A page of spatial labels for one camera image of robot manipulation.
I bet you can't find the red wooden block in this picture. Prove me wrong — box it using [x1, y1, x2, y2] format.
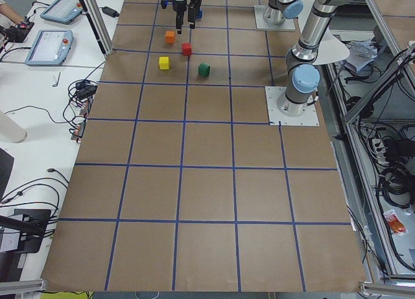
[182, 43, 192, 56]

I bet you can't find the orange wooden block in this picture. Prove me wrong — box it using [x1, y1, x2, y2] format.
[165, 30, 176, 44]

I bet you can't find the yellow wooden block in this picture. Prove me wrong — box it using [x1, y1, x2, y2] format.
[158, 56, 170, 70]

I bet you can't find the green wooden block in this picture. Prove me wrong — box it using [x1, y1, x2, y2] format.
[198, 62, 211, 77]

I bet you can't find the black power adapter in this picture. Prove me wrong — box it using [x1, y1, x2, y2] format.
[101, 6, 119, 18]

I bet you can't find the teach pendant far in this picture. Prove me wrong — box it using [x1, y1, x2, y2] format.
[40, 0, 83, 25]

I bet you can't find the teach pendant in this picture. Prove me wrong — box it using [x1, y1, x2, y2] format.
[25, 30, 73, 66]
[40, 0, 83, 25]

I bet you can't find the teach pendant near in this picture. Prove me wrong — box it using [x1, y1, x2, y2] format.
[25, 30, 73, 66]

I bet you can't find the black device on table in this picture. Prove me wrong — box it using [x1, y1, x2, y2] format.
[1, 209, 51, 254]

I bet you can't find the aluminium frame post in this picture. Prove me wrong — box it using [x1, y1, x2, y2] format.
[79, 0, 113, 56]

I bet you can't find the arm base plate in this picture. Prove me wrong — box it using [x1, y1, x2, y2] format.
[254, 5, 296, 32]
[265, 86, 320, 126]

